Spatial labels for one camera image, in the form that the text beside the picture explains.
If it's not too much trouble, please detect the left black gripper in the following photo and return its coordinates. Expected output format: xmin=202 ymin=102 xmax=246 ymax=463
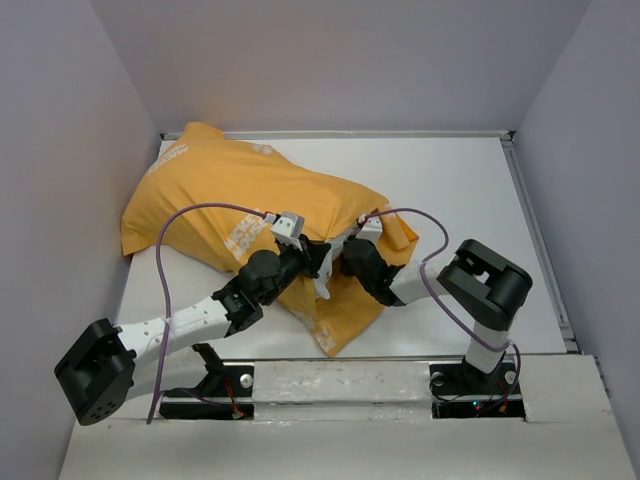
xmin=258 ymin=233 xmax=329 ymax=307

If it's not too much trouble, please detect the white pillow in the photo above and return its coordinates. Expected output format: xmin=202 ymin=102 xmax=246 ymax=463
xmin=313 ymin=227 xmax=357 ymax=300

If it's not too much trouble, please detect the yellow orange pillowcase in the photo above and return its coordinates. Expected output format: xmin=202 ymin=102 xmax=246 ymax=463
xmin=120 ymin=120 xmax=420 ymax=359

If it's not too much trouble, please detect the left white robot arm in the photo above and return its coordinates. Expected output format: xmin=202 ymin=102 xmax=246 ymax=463
xmin=54 ymin=237 xmax=330 ymax=426

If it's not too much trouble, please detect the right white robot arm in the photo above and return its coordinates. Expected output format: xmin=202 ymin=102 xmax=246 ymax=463
xmin=341 ymin=239 xmax=533 ymax=392

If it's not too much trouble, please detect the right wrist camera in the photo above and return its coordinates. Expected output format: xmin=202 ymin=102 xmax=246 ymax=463
xmin=355 ymin=215 xmax=383 ymax=245

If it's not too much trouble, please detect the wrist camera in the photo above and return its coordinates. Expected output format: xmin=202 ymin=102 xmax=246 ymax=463
xmin=355 ymin=215 xmax=383 ymax=245
xmin=264 ymin=212 xmax=305 ymax=250

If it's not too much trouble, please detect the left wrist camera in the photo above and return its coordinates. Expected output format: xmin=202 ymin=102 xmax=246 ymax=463
xmin=264 ymin=212 xmax=305 ymax=250

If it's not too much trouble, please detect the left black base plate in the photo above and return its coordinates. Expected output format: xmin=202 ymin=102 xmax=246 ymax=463
xmin=158 ymin=343 xmax=255 ymax=421

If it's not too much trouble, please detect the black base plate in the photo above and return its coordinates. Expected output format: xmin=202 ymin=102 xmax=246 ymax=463
xmin=158 ymin=343 xmax=255 ymax=421
xmin=429 ymin=361 xmax=526 ymax=420

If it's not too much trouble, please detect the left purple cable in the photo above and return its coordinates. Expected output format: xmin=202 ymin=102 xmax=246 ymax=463
xmin=147 ymin=202 xmax=274 ymax=425

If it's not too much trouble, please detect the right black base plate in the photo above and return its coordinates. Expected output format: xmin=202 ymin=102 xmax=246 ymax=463
xmin=429 ymin=361 xmax=526 ymax=420

